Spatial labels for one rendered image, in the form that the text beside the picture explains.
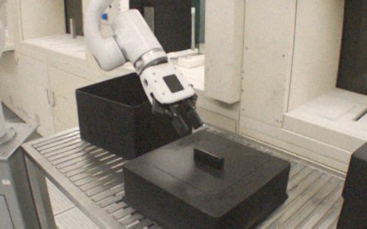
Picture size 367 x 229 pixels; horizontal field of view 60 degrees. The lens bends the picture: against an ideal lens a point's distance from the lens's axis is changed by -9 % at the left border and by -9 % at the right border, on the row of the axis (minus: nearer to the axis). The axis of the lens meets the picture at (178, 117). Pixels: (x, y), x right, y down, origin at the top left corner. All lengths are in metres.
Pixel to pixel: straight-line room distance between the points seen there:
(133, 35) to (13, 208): 0.74
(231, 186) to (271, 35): 0.52
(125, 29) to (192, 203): 0.44
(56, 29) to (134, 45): 2.35
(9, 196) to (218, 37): 0.87
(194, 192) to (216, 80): 0.55
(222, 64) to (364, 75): 0.60
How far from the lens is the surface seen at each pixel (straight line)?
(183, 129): 0.78
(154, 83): 0.78
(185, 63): 1.62
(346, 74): 1.47
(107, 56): 0.84
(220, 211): 0.65
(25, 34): 3.05
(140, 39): 0.83
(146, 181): 0.74
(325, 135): 1.06
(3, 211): 1.30
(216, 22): 1.14
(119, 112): 0.98
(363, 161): 0.56
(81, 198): 0.88
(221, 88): 1.16
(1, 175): 1.21
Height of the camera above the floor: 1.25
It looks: 22 degrees down
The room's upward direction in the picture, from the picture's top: straight up
